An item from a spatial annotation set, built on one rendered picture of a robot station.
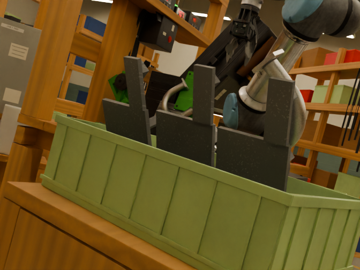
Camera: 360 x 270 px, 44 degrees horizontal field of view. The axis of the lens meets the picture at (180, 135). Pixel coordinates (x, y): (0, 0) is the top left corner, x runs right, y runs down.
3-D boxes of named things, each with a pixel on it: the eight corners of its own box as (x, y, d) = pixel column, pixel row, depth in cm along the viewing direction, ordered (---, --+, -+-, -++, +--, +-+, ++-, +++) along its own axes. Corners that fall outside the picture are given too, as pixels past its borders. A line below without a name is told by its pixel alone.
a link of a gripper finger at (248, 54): (240, 63, 162) (240, 38, 163) (245, 67, 168) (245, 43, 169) (248, 62, 161) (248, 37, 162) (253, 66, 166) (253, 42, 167)
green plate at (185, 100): (198, 120, 220) (213, 81, 225) (193, 113, 213) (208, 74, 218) (179, 115, 225) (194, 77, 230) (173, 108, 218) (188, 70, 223)
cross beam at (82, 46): (184, 96, 304) (187, 83, 304) (55, 45, 187) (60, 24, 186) (178, 95, 306) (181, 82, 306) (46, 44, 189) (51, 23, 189)
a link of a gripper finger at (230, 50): (216, 56, 167) (229, 34, 165) (222, 60, 172) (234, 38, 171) (223, 60, 165) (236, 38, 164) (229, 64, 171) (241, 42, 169)
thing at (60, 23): (189, 144, 310) (226, 8, 306) (35, 118, 175) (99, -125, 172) (178, 141, 313) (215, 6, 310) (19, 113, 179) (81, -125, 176)
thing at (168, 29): (171, 53, 234) (179, 25, 234) (156, 44, 219) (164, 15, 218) (151, 49, 239) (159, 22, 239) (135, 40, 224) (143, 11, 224)
